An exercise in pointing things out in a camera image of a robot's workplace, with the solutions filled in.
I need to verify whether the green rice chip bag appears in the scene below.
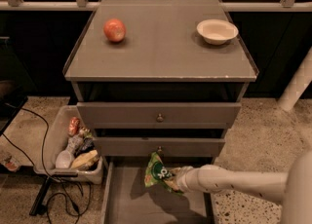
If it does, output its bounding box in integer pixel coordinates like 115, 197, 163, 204
144, 152, 183, 195

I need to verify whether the white bowl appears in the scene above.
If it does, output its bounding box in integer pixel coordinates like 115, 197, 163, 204
197, 19, 239, 45

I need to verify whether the grey middle drawer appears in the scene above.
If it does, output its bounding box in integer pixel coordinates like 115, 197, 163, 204
94, 137, 225, 157

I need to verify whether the dark snack bag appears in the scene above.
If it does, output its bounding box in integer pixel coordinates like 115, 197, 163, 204
75, 138, 95, 157

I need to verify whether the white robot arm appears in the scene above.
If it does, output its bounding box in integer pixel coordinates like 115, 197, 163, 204
174, 150, 312, 224

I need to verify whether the grey drawer cabinet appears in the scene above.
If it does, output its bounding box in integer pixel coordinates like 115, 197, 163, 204
63, 0, 258, 163

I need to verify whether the grey top drawer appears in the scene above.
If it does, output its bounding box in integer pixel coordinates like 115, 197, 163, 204
77, 102, 241, 129

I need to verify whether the white pole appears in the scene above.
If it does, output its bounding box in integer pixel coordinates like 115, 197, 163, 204
278, 47, 312, 111

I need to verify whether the red snack packet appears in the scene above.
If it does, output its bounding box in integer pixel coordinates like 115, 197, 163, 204
68, 117, 80, 136

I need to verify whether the grey bottom drawer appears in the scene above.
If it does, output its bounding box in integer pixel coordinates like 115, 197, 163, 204
99, 162, 218, 224

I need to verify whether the black stand base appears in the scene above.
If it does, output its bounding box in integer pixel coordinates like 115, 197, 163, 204
29, 177, 52, 216

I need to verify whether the red apple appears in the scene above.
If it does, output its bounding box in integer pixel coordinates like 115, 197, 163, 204
103, 19, 126, 43

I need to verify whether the grey drawer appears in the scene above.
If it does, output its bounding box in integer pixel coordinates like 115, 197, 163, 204
77, 102, 241, 129
99, 162, 218, 224
94, 137, 225, 157

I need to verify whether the yellow sponge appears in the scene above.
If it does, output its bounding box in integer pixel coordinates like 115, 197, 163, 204
71, 150, 99, 170

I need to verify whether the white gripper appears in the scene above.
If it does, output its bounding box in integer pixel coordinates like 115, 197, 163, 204
170, 167, 203, 193

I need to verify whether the black cable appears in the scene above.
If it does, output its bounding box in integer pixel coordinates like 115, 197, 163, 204
0, 102, 93, 224

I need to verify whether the translucent plastic storage bin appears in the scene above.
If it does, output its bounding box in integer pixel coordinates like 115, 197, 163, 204
34, 105, 103, 184

